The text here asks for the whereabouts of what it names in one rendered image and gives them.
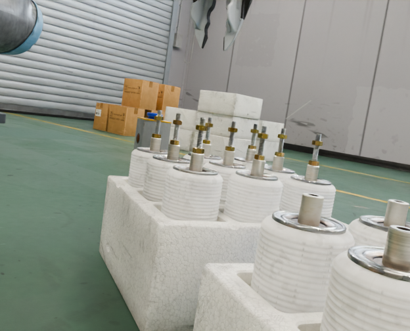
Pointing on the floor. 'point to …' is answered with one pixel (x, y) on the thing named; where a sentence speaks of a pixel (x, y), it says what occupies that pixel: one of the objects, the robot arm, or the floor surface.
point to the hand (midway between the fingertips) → (215, 41)
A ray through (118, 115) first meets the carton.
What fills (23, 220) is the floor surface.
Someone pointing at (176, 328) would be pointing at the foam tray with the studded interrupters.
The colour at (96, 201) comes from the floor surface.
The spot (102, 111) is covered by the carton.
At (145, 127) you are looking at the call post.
